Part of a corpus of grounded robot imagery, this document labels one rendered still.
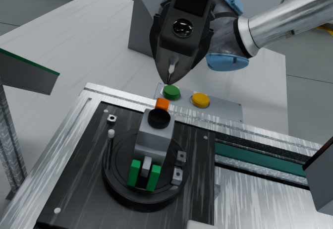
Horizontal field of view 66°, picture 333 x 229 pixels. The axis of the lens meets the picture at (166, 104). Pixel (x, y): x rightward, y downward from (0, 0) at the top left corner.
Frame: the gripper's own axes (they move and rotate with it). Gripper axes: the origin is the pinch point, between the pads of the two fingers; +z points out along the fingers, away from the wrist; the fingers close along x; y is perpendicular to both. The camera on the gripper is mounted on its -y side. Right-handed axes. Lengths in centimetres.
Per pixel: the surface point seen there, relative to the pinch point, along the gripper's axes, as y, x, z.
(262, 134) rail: 5.6, -23.1, 11.4
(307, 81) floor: 209, -148, 108
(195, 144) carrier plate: -3.1, -8.1, 10.4
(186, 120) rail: 3.6, -6.0, 11.4
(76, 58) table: 27.4, 28.3, 21.5
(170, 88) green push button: 11.1, -1.1, 10.2
